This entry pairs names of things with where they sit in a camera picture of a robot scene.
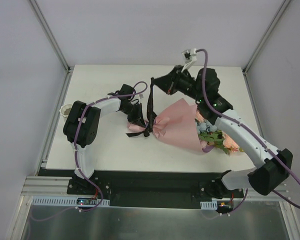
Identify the pink wrapping paper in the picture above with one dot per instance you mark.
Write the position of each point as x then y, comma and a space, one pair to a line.
176, 126

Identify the white right cable duct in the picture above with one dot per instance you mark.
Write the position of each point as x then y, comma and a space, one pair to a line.
209, 205

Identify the aluminium right corner post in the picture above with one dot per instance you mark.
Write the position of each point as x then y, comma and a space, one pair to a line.
267, 34

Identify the black ribbon gold lettering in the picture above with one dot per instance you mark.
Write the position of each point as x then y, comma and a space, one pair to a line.
150, 114

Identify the white left cable duct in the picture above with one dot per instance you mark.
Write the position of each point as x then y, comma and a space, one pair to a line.
69, 201

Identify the peach artificial flower stem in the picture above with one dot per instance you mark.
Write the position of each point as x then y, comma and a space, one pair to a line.
222, 142

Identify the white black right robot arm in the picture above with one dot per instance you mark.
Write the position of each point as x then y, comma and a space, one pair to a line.
272, 166

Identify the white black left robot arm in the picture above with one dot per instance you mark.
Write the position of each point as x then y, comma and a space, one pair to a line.
82, 122

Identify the blue artificial flower stem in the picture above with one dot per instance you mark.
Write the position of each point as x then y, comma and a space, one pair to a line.
205, 127

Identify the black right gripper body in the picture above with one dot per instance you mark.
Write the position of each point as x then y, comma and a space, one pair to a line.
172, 81

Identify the aluminium corner post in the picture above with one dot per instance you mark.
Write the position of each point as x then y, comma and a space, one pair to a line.
267, 34
49, 34

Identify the purple tissue paper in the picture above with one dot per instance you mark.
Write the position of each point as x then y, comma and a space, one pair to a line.
208, 148

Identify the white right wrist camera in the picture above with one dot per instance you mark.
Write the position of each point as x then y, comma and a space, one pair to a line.
190, 58

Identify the aluminium left corner post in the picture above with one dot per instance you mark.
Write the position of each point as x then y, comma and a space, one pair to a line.
49, 34

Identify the white ribbed vase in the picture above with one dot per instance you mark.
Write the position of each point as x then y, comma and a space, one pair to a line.
65, 110

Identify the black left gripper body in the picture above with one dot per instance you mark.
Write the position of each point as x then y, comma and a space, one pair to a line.
135, 114

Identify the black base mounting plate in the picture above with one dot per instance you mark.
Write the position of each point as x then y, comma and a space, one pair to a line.
141, 189

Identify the white cable duct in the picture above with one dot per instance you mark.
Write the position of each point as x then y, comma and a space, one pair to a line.
69, 201
209, 205

